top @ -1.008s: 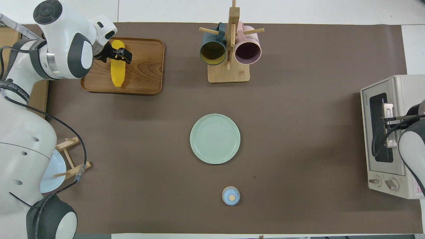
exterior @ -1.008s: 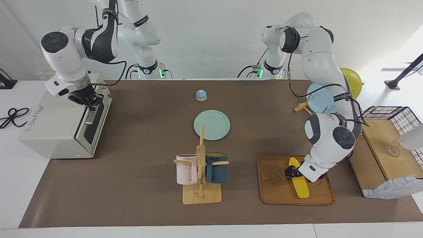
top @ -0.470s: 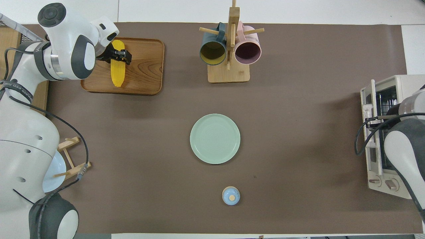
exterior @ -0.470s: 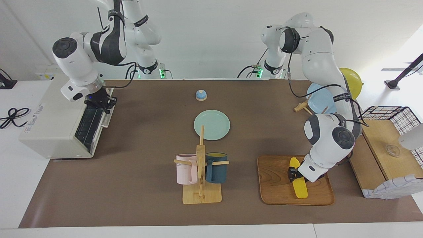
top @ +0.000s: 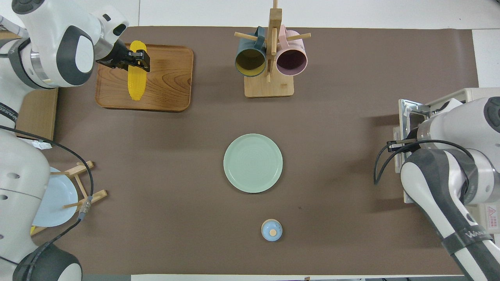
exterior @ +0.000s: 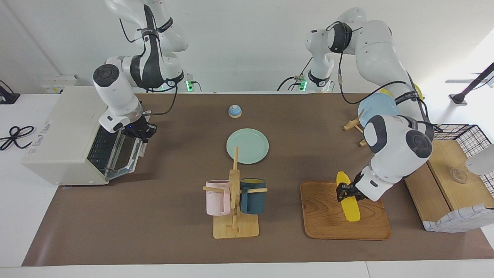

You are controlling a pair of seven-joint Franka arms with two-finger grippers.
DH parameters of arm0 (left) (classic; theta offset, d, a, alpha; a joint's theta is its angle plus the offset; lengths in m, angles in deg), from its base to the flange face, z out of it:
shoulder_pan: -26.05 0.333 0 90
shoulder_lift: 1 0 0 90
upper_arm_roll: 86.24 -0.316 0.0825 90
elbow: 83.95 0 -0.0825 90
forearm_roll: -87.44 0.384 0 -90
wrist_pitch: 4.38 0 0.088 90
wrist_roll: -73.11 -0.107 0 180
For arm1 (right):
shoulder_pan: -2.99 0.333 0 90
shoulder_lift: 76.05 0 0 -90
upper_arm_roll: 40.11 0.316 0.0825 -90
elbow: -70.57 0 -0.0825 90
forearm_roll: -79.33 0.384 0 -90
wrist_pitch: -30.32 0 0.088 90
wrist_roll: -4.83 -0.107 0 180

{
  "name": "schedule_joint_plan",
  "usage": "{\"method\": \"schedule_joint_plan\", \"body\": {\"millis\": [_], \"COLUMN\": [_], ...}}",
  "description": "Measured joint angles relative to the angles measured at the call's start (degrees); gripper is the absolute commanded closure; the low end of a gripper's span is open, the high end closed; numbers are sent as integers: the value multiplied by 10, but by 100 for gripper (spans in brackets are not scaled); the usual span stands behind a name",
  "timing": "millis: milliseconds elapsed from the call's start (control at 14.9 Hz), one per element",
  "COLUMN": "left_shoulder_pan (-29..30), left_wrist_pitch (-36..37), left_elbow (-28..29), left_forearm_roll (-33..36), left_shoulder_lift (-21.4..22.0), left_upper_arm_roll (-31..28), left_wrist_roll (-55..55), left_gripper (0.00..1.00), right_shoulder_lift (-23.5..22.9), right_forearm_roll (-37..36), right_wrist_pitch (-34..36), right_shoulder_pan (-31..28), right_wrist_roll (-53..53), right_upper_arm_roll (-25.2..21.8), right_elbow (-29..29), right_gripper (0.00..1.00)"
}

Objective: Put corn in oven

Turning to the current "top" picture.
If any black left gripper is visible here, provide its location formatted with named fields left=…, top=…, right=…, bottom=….
left=96, top=39, right=151, bottom=73

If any yellow corn cob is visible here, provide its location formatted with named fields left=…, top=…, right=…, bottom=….
left=128, top=41, right=147, bottom=101

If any mint green plate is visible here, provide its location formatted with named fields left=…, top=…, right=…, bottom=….
left=223, top=133, right=283, bottom=194

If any glass oven door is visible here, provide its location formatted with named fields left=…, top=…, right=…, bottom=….
left=393, top=99, right=430, bottom=204

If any cream toaster oven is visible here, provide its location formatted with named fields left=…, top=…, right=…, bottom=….
left=393, top=88, right=500, bottom=235

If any wooden tray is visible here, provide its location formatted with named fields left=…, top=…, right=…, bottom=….
left=95, top=43, right=194, bottom=113

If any dark blue mug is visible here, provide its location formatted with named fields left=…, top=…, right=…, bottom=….
left=235, top=27, right=268, bottom=78

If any wooden mug rack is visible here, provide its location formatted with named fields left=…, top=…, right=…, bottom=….
left=234, top=0, right=312, bottom=98

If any wooden plate rack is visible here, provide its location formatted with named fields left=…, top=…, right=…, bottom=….
left=30, top=160, right=108, bottom=237

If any pink mug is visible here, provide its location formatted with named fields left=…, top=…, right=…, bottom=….
left=276, top=25, right=309, bottom=76

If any light blue plate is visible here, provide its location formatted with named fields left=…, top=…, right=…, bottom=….
left=31, top=167, right=79, bottom=228

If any brown table mat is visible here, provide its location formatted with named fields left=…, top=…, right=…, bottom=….
left=16, top=27, right=479, bottom=276

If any small blue lidded jar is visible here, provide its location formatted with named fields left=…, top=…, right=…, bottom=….
left=261, top=219, right=283, bottom=242

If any wire basket with wooden shelves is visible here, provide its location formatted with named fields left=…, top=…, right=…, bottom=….
left=16, top=88, right=59, bottom=143

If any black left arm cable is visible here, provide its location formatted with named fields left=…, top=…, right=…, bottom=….
left=0, top=124, right=95, bottom=274

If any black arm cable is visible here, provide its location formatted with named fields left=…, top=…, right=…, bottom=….
left=0, top=124, right=95, bottom=274
left=373, top=139, right=475, bottom=185

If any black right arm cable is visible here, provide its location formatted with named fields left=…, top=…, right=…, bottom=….
left=373, top=139, right=475, bottom=185

